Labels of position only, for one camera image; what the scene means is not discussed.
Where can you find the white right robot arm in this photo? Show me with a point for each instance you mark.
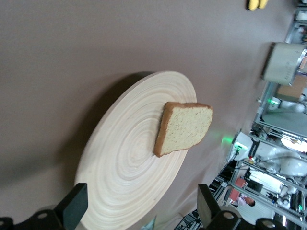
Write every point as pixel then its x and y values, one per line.
pixel 295 107

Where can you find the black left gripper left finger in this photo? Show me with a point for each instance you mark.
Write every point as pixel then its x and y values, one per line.
pixel 72 206

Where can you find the red box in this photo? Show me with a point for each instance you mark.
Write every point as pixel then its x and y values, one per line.
pixel 238 189

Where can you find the beige chrome toaster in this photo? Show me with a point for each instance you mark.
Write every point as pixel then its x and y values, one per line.
pixel 280 62

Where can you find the brown cardboard box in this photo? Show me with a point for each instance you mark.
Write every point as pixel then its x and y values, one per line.
pixel 295 87

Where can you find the aluminium profile frame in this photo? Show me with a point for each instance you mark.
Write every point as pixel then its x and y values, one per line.
pixel 261 107

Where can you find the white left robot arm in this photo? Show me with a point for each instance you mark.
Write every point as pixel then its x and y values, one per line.
pixel 287 165

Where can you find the person in white shirt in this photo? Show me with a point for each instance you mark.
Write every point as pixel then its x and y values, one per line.
pixel 244 200

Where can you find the brown table cover sheet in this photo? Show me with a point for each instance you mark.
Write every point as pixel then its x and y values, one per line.
pixel 48 72

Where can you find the round wooden plate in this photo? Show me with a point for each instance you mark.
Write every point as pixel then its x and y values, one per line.
pixel 124 143

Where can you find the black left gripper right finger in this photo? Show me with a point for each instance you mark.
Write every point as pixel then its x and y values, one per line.
pixel 206 206

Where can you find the bread slice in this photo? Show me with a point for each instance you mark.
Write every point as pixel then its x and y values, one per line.
pixel 184 127

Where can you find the yellow quilted oven mitt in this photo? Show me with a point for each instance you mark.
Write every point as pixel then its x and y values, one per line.
pixel 263 3
pixel 253 4

